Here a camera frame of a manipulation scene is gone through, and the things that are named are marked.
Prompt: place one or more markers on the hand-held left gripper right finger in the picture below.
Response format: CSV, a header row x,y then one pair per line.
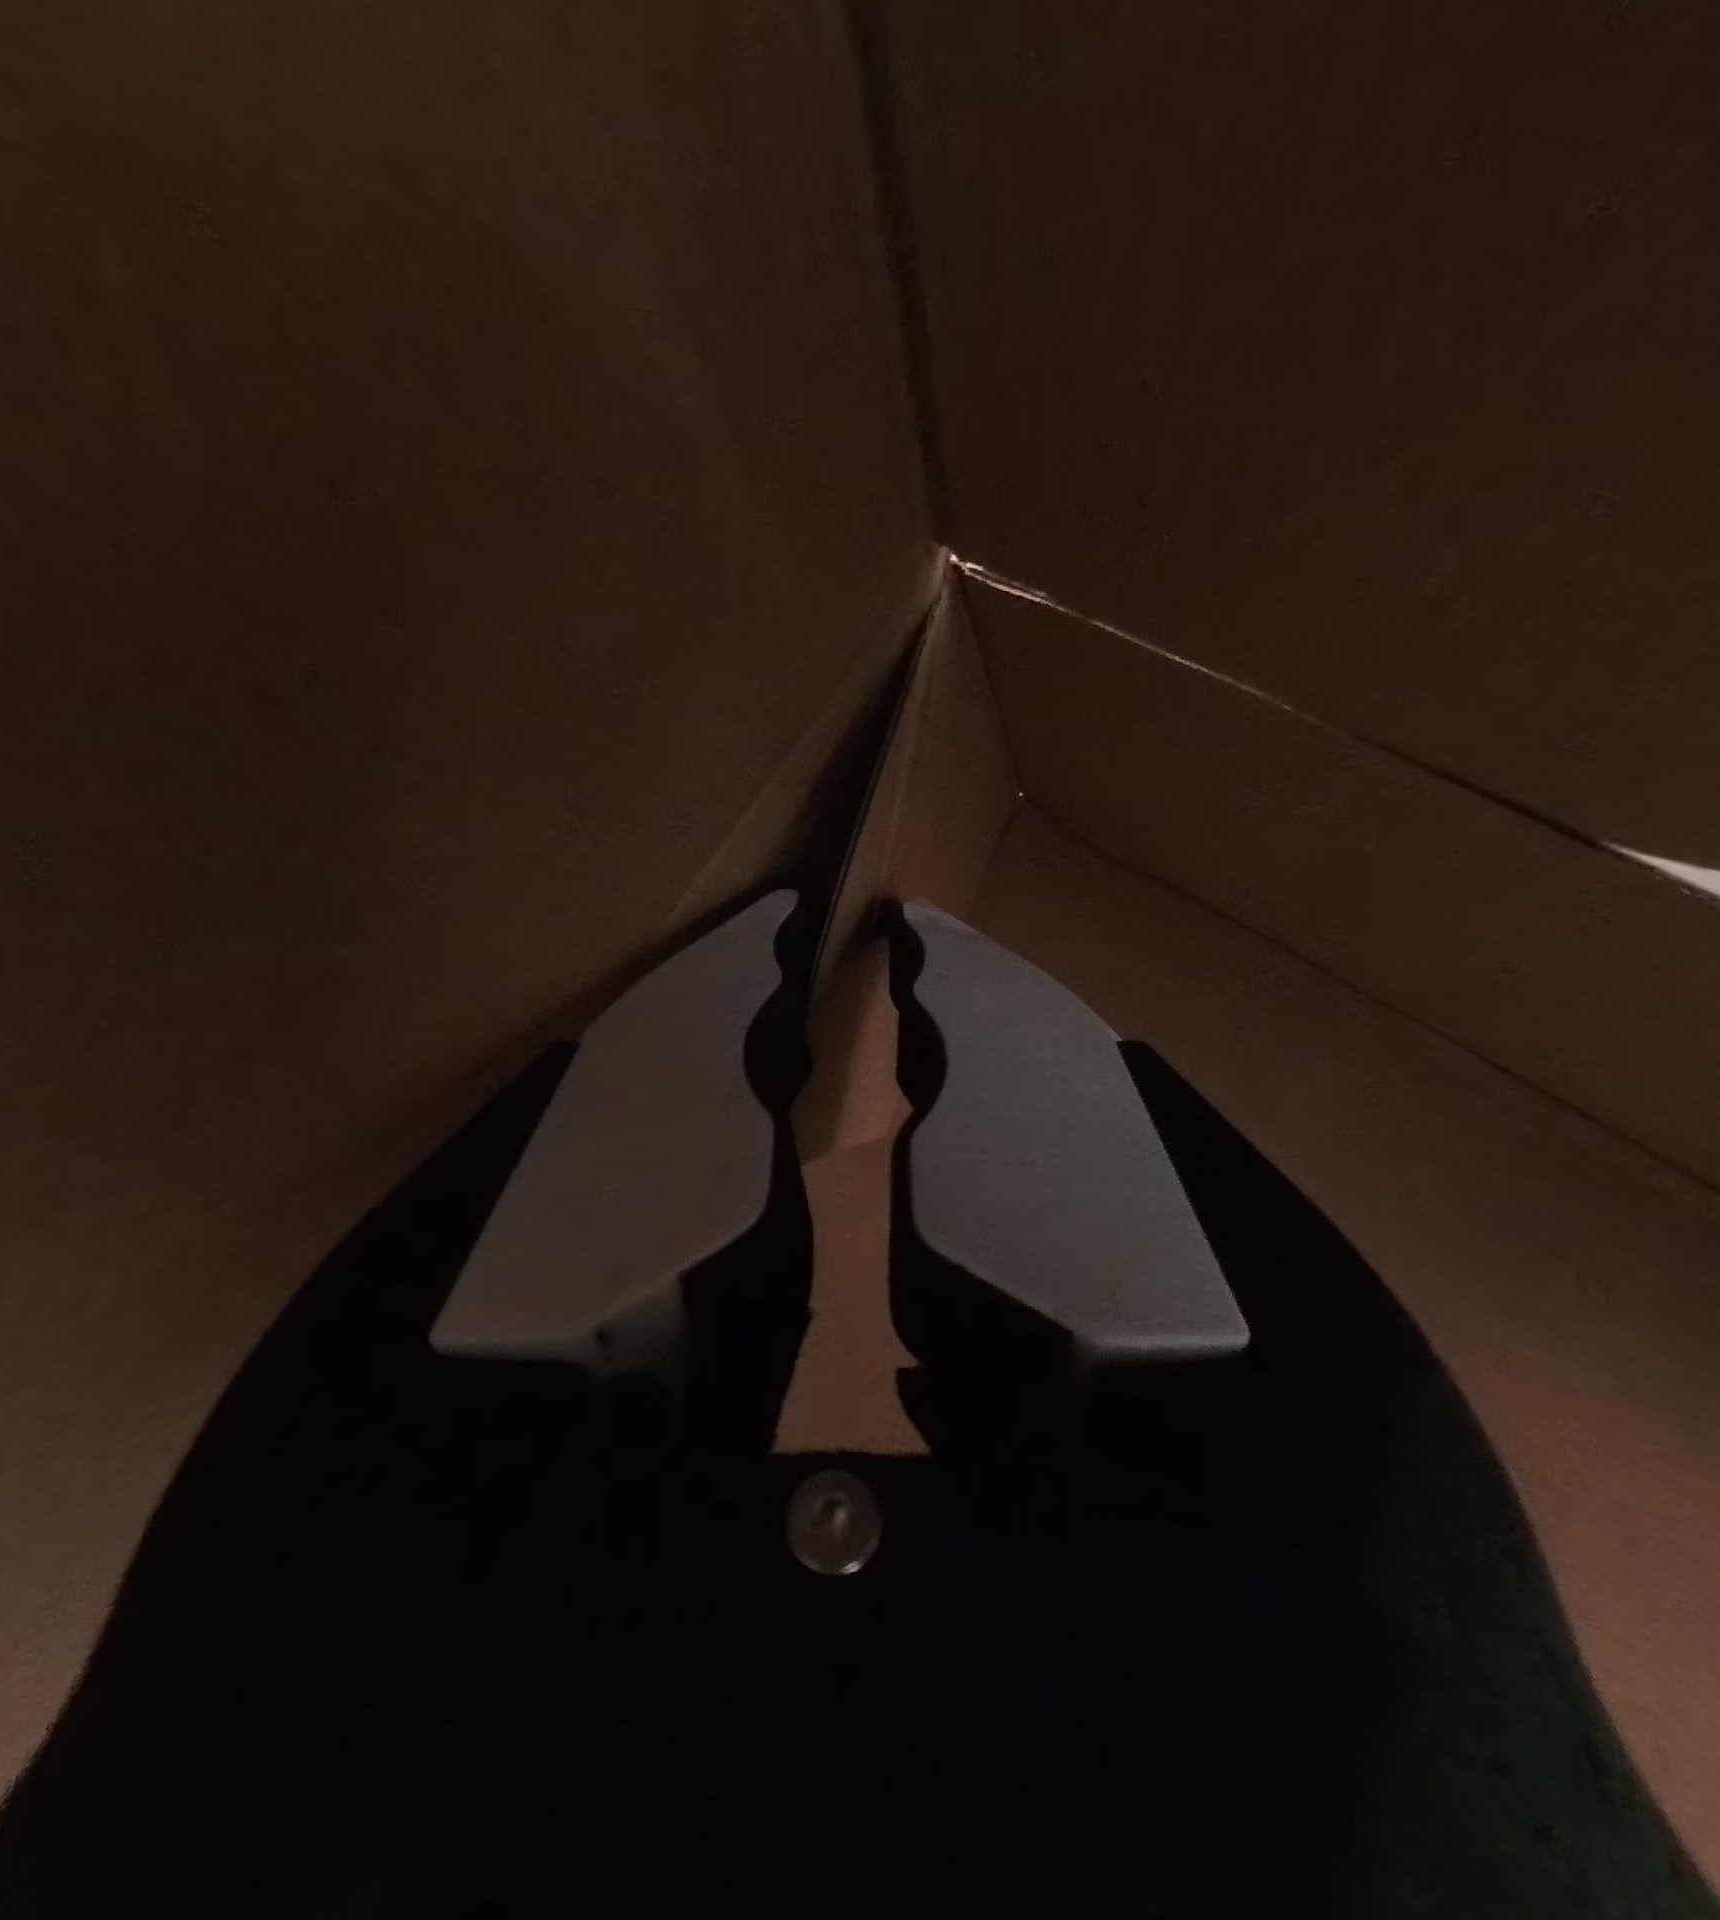
x,y
1055,1185

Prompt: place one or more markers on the white cardboard mailer box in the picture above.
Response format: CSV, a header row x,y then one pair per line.
x,y
350,450

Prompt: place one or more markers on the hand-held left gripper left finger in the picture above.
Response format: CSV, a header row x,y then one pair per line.
x,y
620,1185

